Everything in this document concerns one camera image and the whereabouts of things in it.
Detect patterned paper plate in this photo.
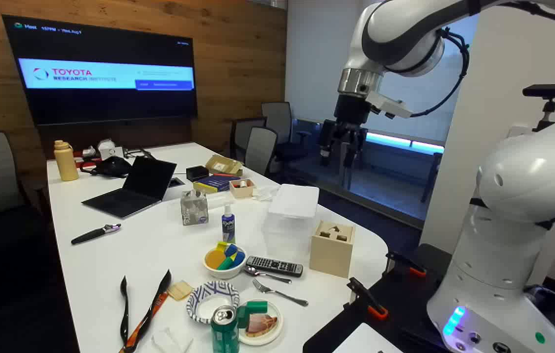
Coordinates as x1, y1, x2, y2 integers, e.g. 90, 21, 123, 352
186, 281, 239, 326

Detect wall mounted tv screen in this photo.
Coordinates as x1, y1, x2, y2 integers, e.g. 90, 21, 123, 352
1, 17, 197, 126

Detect blue book box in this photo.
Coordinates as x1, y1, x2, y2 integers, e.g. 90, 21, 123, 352
194, 177, 229, 195

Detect black marker pen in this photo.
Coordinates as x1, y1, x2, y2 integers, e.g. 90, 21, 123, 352
70, 224, 121, 246

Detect silver metal fork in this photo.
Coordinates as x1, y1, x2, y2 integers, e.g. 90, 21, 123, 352
252, 281, 307, 307

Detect white plate with food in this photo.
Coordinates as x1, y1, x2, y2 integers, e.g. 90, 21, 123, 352
237, 301, 284, 348

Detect black laptop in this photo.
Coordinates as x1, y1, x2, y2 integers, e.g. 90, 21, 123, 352
84, 158, 176, 219

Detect black orange tongs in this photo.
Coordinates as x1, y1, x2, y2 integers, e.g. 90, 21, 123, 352
117, 270, 174, 353

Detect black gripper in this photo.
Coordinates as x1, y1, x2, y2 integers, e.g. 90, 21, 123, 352
317, 95, 370, 168

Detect tan sponge square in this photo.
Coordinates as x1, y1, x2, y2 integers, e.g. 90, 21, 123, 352
166, 281, 192, 303

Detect white bowl with blocks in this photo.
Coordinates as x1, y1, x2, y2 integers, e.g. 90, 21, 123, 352
201, 242, 247, 281

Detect grey office chair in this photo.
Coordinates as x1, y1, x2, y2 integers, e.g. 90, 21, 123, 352
245, 128, 276, 175

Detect black clamp orange tip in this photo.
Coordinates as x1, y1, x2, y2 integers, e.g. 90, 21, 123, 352
386, 252, 427, 279
347, 277, 390, 323

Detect small wooden tray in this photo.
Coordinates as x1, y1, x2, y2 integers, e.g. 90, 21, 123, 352
229, 181, 254, 199

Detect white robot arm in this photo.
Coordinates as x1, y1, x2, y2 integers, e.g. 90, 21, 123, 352
333, 0, 555, 353

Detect yellow mustard bottle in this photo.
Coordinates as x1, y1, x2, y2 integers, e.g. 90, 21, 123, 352
54, 140, 78, 181

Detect black remote control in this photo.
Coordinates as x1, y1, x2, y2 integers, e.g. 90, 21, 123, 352
247, 258, 303, 279

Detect clear plastic storage bin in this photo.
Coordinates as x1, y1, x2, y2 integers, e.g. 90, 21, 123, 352
260, 185, 319, 260

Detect green soda can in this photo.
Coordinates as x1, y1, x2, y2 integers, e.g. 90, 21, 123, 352
209, 307, 239, 353

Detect silver metal spoon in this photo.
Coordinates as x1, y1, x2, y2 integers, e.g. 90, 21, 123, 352
243, 268, 290, 283

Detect black camera on stand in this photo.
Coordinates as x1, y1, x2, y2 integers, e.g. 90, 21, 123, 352
521, 85, 555, 132

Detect blue spray bottle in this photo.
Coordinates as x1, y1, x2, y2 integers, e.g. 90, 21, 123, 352
221, 205, 235, 244

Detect wooden shape sorter cube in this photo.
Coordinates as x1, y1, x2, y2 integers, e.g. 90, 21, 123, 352
309, 222, 354, 279

